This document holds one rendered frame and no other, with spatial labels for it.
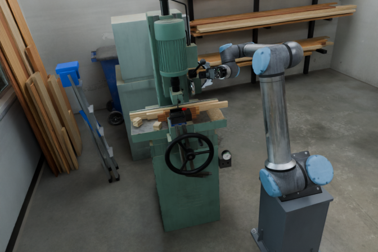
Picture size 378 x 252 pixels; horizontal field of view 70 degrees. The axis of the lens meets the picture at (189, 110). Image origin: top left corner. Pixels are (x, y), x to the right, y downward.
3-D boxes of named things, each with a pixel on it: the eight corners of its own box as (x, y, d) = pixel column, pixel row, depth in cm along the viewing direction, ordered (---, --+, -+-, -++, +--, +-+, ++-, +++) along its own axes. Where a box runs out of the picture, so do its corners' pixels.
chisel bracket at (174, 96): (173, 107, 171) (171, 95, 167) (170, 98, 183) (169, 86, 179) (184, 105, 172) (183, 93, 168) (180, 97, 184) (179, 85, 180)
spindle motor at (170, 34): (161, 79, 157) (154, 25, 143) (158, 70, 173) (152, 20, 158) (190, 75, 160) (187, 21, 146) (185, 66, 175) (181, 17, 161)
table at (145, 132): (132, 152, 155) (130, 143, 152) (131, 126, 182) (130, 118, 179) (232, 134, 164) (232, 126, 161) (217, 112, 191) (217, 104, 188)
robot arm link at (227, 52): (232, 44, 182) (235, 62, 182) (216, 47, 180) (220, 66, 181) (237, 41, 173) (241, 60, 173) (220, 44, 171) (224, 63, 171)
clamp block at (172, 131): (170, 141, 157) (169, 127, 153) (167, 129, 169) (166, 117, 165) (195, 136, 159) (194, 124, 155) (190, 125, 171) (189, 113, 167)
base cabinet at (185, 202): (163, 233, 203) (151, 158, 170) (157, 181, 254) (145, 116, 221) (220, 220, 210) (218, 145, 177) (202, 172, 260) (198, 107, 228)
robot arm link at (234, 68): (227, 64, 184) (230, 79, 184) (217, 65, 175) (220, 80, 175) (239, 61, 178) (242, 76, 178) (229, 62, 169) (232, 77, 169)
